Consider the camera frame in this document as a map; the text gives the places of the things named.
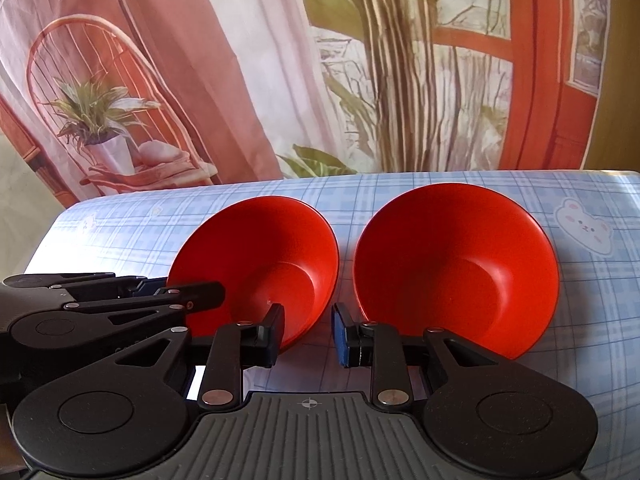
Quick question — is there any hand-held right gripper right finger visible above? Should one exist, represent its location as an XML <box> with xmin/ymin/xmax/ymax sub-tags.
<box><xmin>331</xmin><ymin>302</ymin><xmax>507</xmax><ymax>408</ymax></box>

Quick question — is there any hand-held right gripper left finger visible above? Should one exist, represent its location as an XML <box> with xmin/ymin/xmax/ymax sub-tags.
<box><xmin>114</xmin><ymin>304</ymin><xmax>287</xmax><ymax>411</ymax></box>

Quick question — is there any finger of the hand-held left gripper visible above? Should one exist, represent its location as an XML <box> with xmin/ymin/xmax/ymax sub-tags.
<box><xmin>2</xmin><ymin>272</ymin><xmax>170</xmax><ymax>298</ymax></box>
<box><xmin>62</xmin><ymin>281</ymin><xmax>227</xmax><ymax>317</ymax></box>

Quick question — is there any red bowl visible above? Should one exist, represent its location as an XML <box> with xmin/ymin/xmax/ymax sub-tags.
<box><xmin>352</xmin><ymin>183</ymin><xmax>560</xmax><ymax>361</ymax></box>
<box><xmin>166</xmin><ymin>196</ymin><xmax>341</xmax><ymax>354</ymax></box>

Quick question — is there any printed backdrop cloth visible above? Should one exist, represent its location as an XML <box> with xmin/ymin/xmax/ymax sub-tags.
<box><xmin>0</xmin><ymin>0</ymin><xmax>615</xmax><ymax>209</ymax></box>

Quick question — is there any blue checked tablecloth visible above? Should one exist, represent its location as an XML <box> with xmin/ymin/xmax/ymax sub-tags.
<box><xmin>25</xmin><ymin>167</ymin><xmax>640</xmax><ymax>480</ymax></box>

